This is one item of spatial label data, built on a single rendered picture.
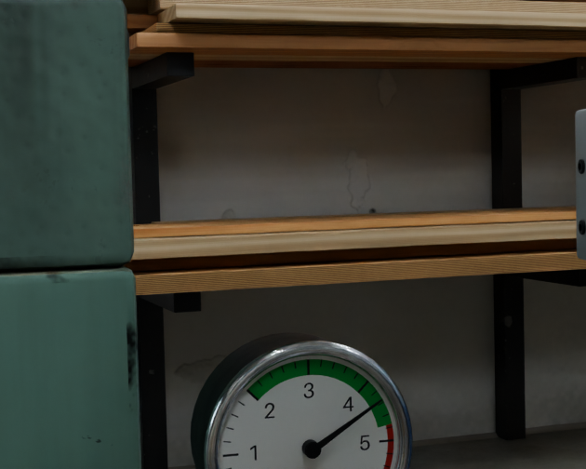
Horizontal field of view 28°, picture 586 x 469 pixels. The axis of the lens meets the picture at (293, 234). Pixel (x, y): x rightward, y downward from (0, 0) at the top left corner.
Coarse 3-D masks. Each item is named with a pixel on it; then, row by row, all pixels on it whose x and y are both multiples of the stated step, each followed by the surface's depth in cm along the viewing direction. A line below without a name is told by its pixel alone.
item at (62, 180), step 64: (0, 0) 37; (64, 0) 38; (0, 64) 37; (64, 64) 38; (0, 128) 37; (64, 128) 38; (128, 128) 39; (0, 192) 37; (64, 192) 38; (128, 192) 38; (0, 256) 37; (64, 256) 38; (128, 256) 39
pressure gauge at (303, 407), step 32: (256, 352) 34; (288, 352) 33; (320, 352) 34; (352, 352) 34; (224, 384) 34; (256, 384) 33; (288, 384) 34; (320, 384) 34; (352, 384) 34; (384, 384) 34; (224, 416) 33; (256, 416) 33; (288, 416) 34; (320, 416) 34; (352, 416) 34; (384, 416) 34; (192, 448) 35; (224, 448) 33; (256, 448) 33; (288, 448) 34; (352, 448) 34; (384, 448) 34
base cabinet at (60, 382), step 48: (0, 288) 37; (48, 288) 38; (96, 288) 38; (0, 336) 37; (48, 336) 38; (96, 336) 38; (0, 384) 37; (48, 384) 38; (96, 384) 38; (0, 432) 38; (48, 432) 38; (96, 432) 38
